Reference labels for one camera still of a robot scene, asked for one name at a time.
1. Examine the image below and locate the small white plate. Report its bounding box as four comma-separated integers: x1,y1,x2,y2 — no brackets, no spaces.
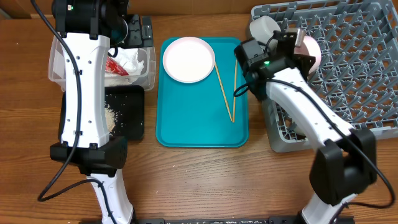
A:
300,35,322,73

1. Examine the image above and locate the grey metal bowl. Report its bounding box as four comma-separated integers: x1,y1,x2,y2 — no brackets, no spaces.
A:
248,16,281,44

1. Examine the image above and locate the white napkin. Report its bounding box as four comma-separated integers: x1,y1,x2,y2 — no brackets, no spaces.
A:
104,48,144,86

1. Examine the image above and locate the red snack wrapper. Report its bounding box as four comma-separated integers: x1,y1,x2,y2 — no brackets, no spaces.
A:
105,57,129,76

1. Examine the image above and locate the large white plate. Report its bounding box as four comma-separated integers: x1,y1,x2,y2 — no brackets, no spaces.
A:
162,37,215,83

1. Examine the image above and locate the rice pile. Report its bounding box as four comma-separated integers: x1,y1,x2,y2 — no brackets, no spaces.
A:
104,95,144,138

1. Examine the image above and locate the white paper cup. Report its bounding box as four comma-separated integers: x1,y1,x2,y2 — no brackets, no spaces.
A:
289,120,305,136

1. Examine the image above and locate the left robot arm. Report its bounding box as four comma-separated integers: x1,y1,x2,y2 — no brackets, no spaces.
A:
50,1,137,223

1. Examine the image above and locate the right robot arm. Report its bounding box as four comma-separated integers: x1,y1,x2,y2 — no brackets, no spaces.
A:
234,29,379,223

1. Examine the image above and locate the clear plastic waste bin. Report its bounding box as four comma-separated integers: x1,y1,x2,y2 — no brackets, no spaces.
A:
49,38,156,90

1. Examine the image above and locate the grey dishwasher rack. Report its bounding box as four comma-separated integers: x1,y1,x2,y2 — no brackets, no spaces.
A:
251,0,397,139

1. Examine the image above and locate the right wooden chopstick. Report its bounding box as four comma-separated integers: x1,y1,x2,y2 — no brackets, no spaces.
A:
232,60,238,123

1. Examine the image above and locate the wooden chopstick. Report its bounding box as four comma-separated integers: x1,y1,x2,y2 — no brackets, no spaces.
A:
215,61,233,122
232,60,238,123

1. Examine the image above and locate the black rectangular tray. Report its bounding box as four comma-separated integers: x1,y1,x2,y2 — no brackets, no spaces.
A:
57,85,146,141

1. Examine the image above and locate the left wooden chopstick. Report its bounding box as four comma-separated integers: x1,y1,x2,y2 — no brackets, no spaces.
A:
215,61,233,122

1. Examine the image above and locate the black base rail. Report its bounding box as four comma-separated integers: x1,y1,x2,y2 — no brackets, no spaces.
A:
79,215,355,224

